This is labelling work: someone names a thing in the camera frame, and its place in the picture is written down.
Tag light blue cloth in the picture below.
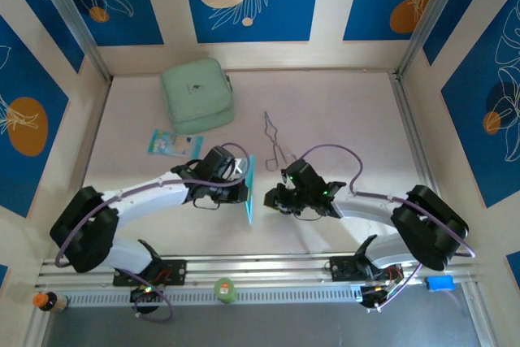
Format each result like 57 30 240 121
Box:
242 154 257 225

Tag blue snack packet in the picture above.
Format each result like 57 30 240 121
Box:
146 128 205 161

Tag mint green zipper case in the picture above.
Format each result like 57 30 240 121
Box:
159 58 236 135

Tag black controller board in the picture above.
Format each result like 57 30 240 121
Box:
129 286 164 304
359 284 394 308

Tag blue rectangular box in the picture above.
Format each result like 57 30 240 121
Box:
425 275 455 293

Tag brown bottle orange cap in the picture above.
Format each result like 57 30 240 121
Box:
32 290 69 314

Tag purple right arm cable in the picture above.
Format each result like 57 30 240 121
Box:
299 143 477 311

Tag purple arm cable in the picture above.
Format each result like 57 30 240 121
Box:
54 142 247 323
299 143 477 311

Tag metal wire tongs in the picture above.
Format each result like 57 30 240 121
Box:
262 110 299 171

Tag aluminium mounting rail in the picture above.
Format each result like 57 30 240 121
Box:
34 251 487 289

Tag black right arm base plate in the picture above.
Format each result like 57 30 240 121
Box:
329 255 405 283

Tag grey slotted cable duct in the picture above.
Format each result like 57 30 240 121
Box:
60 284 366 307

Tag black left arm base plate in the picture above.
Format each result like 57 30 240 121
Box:
112 259 188 287

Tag aluminium side rail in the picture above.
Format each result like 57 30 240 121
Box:
389 72 458 253
58 78 114 258

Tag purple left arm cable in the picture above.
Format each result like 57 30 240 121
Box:
54 142 247 323

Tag aluminium frame post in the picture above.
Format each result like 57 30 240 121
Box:
396 0 475 78
30 0 114 83

